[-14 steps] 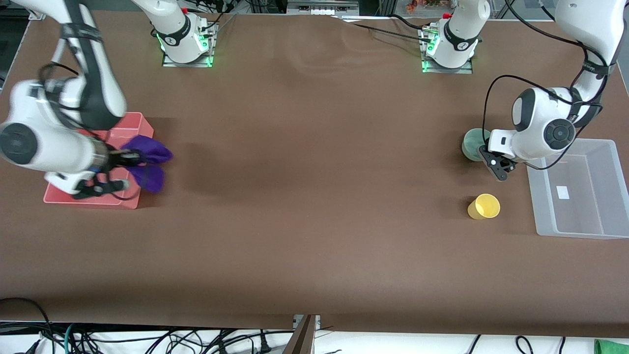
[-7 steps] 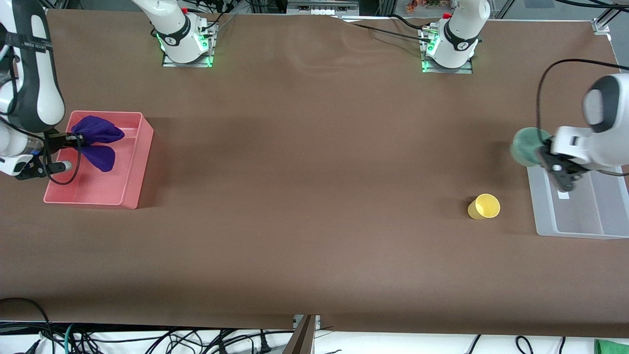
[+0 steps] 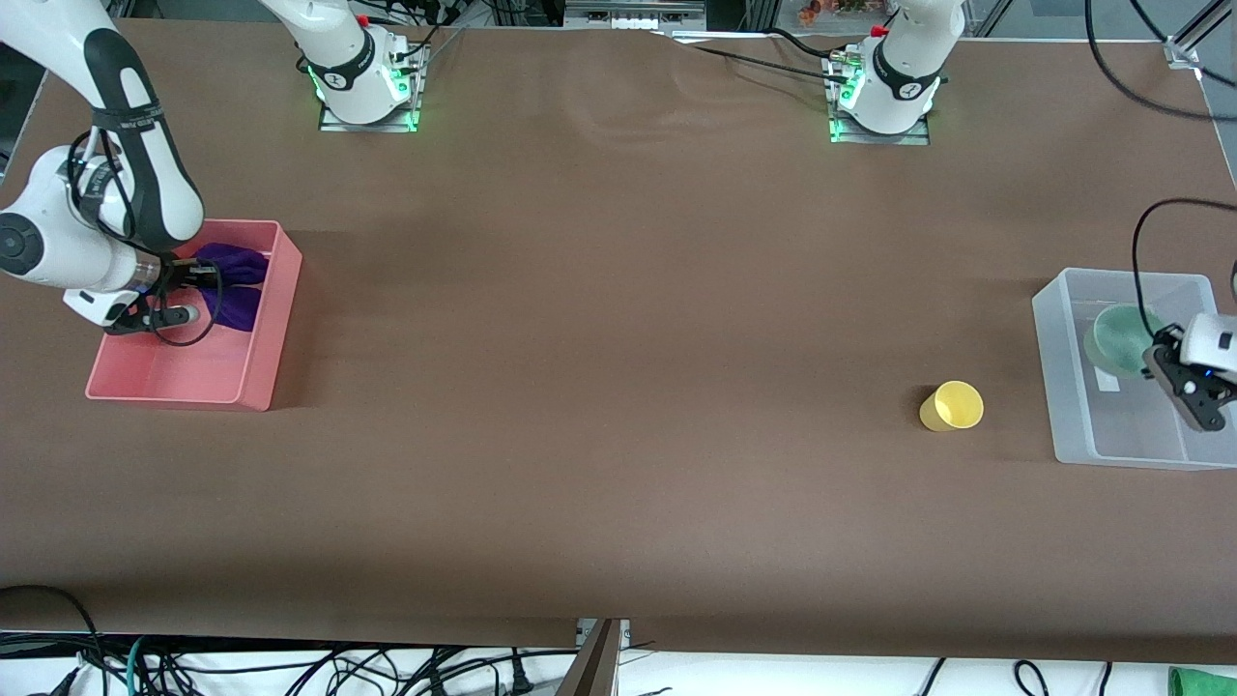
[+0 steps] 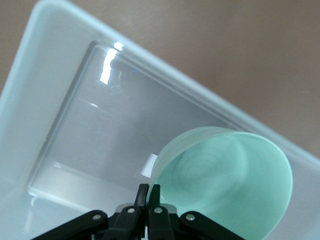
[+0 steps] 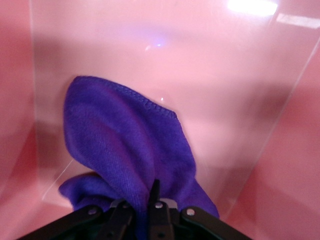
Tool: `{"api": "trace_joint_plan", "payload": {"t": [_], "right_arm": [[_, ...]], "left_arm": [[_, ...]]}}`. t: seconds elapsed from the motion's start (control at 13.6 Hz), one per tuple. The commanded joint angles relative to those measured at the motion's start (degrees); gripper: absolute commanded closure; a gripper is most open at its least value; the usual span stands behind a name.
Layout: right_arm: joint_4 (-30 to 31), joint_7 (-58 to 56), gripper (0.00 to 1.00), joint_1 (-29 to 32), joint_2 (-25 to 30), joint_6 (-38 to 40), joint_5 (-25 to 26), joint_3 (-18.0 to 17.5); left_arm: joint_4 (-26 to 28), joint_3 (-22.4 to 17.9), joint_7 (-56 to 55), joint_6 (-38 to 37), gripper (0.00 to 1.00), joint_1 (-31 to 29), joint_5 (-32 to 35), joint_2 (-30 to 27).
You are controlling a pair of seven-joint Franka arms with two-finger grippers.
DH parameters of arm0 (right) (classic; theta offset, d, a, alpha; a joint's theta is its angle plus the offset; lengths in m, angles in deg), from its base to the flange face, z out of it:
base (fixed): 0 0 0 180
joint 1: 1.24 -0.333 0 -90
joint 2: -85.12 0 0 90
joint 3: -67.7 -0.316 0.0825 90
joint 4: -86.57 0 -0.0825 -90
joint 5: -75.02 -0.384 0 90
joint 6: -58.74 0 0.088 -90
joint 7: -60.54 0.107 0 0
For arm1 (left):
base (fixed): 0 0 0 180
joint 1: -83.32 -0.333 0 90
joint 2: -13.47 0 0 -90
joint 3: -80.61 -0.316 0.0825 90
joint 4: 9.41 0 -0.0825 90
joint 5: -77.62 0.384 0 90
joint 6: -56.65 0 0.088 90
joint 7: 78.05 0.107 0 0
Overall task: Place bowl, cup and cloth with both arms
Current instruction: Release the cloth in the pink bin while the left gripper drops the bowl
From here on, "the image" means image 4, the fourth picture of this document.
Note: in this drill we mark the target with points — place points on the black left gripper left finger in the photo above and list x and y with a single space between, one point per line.
130 222

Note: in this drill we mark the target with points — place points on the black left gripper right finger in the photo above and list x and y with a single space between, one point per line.
158 222

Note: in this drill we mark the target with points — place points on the mint green bowl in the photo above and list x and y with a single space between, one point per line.
225 175

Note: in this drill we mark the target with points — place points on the translucent plastic bin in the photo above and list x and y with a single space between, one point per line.
75 125

